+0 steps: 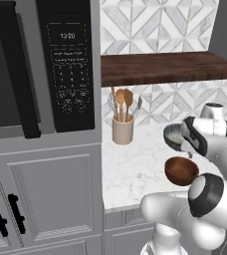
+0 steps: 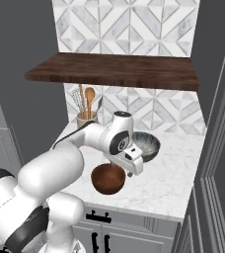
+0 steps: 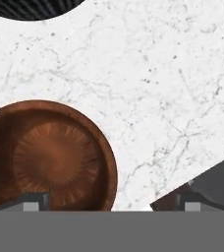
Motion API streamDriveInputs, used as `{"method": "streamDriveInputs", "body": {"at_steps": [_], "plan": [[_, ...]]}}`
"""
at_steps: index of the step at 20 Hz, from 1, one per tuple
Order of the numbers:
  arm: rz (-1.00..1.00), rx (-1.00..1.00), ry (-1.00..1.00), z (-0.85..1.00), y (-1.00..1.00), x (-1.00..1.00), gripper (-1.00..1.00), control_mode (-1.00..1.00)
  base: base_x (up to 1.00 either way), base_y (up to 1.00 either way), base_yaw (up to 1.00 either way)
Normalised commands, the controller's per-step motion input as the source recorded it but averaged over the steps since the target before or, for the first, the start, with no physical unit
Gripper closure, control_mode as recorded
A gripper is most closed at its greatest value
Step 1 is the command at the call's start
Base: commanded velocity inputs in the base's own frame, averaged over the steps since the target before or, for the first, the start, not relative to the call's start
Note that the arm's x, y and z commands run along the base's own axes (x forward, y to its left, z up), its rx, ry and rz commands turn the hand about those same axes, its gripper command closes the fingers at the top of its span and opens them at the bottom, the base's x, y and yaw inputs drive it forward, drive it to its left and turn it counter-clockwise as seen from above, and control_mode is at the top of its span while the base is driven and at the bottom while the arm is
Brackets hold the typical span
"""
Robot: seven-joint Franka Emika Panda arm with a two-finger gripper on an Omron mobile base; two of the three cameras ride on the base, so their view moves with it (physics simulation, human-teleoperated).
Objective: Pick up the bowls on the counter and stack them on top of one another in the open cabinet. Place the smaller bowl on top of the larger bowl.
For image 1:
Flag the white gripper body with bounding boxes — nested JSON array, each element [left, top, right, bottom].
[[180, 117, 199, 155]]

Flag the grey bowl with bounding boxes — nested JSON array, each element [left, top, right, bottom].
[[162, 123, 187, 150]]

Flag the brown wooden bowl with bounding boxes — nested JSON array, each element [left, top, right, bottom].
[[163, 155, 200, 187]]

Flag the grey metal turner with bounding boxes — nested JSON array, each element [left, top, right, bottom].
[[129, 95, 143, 122]]

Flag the beige utensil pot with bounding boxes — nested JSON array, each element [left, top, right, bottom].
[[112, 114, 135, 145]]

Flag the wooden spatula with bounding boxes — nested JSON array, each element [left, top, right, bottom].
[[123, 88, 134, 123]]

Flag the dark wooden shelf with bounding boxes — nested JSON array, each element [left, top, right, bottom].
[[100, 51, 227, 89]]

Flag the wooden spoon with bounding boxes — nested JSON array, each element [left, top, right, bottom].
[[115, 88, 126, 123]]

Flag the metal whisk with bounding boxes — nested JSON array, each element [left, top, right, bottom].
[[107, 93, 117, 116]]

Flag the grey drawer front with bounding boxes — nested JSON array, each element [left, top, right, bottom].
[[104, 208, 155, 231]]

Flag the grey base cupboard door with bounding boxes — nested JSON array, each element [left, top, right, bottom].
[[104, 226, 157, 255]]

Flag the black microwave oven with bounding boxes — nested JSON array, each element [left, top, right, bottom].
[[0, 0, 97, 140]]

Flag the wide grey cupboard door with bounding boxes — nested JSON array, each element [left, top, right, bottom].
[[0, 142, 104, 249]]

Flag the grey tall cabinet frame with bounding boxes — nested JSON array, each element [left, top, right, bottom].
[[0, 0, 106, 255]]

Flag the dark grey wall cabinet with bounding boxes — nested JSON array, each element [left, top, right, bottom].
[[207, 0, 227, 65]]

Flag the black microwave door handle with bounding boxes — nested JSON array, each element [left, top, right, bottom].
[[0, 0, 42, 139]]

